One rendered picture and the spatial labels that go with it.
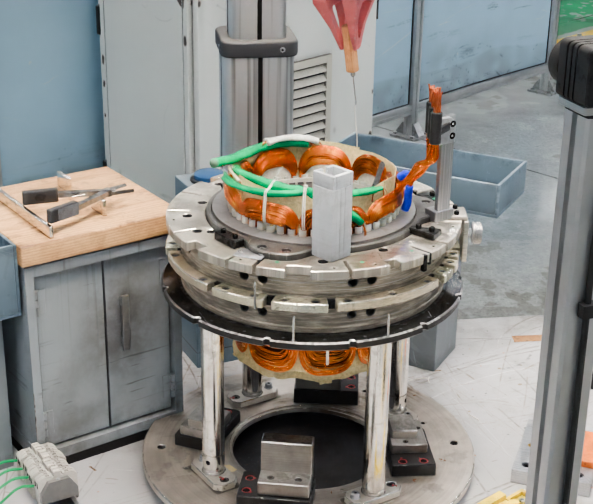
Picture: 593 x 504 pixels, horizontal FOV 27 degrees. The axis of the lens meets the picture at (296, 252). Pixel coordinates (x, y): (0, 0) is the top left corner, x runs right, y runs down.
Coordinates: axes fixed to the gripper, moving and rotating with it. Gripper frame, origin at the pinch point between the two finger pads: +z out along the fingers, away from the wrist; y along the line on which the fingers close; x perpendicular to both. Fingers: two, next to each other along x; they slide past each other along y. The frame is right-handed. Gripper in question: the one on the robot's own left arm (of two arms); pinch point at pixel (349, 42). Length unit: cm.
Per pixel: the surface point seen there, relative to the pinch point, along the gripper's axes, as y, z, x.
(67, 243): -16.0, 10.5, -41.3
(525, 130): -88, 149, 345
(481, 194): 17.6, 17.9, -2.6
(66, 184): -24.4, 9.3, -29.7
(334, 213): 15.7, 4.4, -39.0
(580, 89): 46, -18, -61
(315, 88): -106, 79, 193
